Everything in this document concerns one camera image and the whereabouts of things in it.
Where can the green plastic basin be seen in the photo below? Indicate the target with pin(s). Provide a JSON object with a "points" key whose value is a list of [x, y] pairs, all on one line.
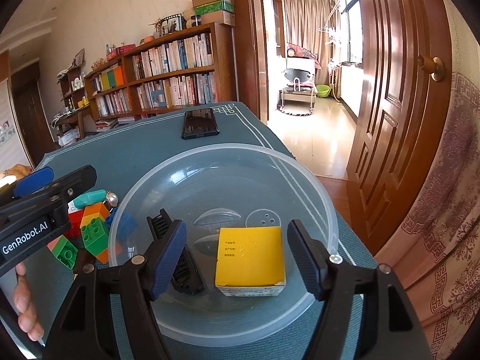
{"points": [[323, 91]]}

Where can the blue toy brick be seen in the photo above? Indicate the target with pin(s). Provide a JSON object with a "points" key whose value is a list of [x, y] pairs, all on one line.
{"points": [[126, 225]]}

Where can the brown wooden door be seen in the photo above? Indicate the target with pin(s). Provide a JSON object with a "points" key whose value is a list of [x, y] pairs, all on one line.
{"points": [[402, 113]]}

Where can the brass door knob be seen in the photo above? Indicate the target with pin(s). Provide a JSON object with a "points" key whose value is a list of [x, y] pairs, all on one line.
{"points": [[432, 66]]}

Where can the orange yellow toy brick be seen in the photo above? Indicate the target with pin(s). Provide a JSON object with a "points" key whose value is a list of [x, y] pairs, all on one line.
{"points": [[94, 228]]}

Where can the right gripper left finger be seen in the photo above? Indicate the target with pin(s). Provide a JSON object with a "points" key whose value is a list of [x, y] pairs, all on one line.
{"points": [[139, 282]]}

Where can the red toy brick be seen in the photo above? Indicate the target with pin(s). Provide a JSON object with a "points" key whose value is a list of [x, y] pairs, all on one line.
{"points": [[75, 220]]}

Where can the black hair comb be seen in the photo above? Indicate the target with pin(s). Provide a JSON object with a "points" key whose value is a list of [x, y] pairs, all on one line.
{"points": [[186, 277]]}

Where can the small wooden shelf unit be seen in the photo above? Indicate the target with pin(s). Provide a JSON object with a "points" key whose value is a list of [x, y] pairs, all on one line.
{"points": [[73, 88]]}

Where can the teal dental floss case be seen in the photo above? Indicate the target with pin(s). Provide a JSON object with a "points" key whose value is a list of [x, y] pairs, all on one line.
{"points": [[89, 198]]}

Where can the yellow cardboard box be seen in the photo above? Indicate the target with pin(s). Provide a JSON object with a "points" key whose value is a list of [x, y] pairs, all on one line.
{"points": [[250, 262]]}

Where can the wooden bookshelf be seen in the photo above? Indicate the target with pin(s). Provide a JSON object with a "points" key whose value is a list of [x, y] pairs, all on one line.
{"points": [[191, 67]]}

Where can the patterned pink curtain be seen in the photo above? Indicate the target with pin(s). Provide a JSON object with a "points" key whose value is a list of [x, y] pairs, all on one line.
{"points": [[435, 250]]}

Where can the black smartphone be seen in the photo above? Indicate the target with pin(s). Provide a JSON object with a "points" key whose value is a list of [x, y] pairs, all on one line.
{"points": [[199, 123]]}

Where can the framed photo on shelf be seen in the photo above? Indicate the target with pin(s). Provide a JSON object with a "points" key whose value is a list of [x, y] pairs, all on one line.
{"points": [[171, 24]]}

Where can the green toy brick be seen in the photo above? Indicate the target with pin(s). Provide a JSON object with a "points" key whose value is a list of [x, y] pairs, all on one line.
{"points": [[64, 251]]}

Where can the person's left hand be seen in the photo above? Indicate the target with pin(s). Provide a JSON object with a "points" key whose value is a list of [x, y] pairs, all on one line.
{"points": [[22, 298]]}

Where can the green box on shelf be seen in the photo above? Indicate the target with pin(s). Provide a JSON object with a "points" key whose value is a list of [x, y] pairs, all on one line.
{"points": [[211, 7]]}

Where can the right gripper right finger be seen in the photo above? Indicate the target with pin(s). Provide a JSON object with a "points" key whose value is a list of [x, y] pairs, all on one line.
{"points": [[334, 283]]}

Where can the teal table mat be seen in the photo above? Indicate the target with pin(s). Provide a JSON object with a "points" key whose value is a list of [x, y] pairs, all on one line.
{"points": [[121, 158]]}

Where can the tan box on shelf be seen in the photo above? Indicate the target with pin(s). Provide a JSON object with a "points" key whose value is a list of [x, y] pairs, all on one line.
{"points": [[220, 17]]}

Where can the clear plastic bowl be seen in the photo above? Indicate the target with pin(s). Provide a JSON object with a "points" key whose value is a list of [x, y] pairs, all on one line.
{"points": [[236, 202]]}

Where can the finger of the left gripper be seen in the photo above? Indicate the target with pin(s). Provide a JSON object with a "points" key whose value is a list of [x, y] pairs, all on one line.
{"points": [[33, 182], [62, 190]]}

